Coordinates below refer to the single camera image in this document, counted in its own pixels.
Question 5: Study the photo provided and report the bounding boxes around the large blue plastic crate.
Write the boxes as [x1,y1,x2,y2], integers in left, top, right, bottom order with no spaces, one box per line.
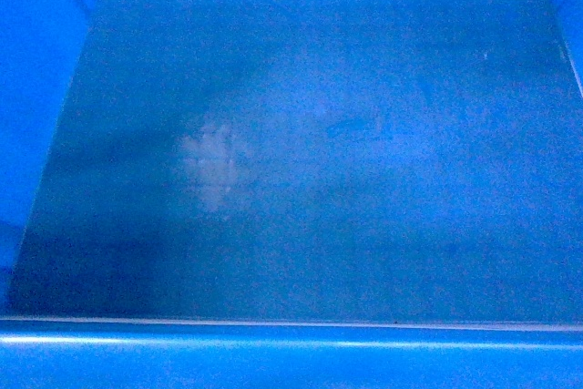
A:
[1,0,582,388]

